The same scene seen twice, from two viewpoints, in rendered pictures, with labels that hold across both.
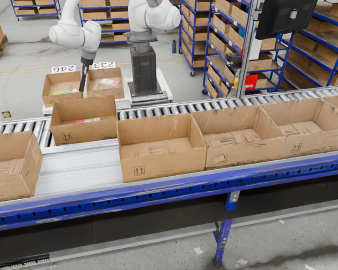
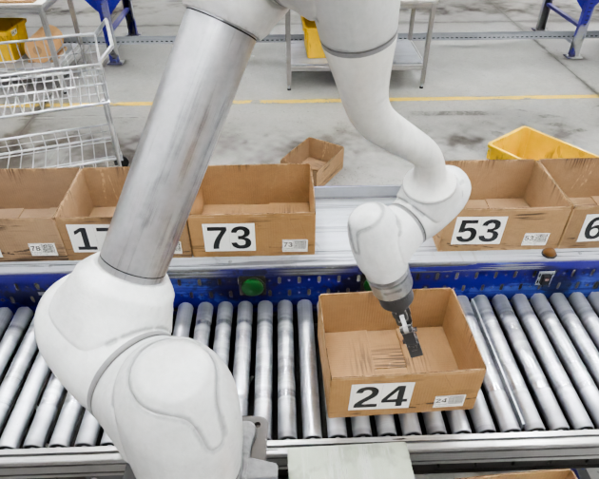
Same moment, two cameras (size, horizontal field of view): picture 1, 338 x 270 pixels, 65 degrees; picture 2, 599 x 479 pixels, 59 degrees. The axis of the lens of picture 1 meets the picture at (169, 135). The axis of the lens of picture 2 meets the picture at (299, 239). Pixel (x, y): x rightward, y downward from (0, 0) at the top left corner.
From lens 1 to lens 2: 2.44 m
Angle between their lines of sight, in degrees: 102
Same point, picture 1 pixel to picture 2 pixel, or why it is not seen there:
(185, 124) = (197, 233)
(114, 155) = (324, 240)
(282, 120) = (7, 252)
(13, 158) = (482, 247)
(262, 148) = (118, 181)
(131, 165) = (297, 175)
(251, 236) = not seen: hidden behind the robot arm
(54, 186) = not seen: hidden behind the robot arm
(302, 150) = (55, 194)
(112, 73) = not seen: outside the picture
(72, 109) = (443, 389)
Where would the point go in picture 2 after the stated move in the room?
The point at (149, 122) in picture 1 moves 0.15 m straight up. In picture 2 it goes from (260, 222) to (257, 181)
